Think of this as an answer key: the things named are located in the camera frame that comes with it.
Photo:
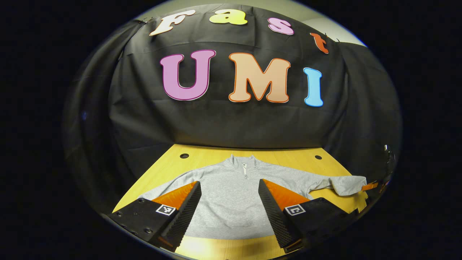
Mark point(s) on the grey zip-neck sweatshirt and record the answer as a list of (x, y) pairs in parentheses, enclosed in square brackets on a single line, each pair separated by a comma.
[(223, 202)]

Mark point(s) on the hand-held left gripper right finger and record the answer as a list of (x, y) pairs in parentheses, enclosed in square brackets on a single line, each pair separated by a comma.
[(272, 213)]

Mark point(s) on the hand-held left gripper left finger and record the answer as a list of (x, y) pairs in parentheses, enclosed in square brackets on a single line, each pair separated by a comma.
[(184, 213)]

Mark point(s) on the black backdrop cloth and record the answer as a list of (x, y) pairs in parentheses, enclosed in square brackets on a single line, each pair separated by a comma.
[(231, 122)]

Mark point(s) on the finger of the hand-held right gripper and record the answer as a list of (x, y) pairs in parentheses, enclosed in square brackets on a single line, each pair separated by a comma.
[(370, 186)]

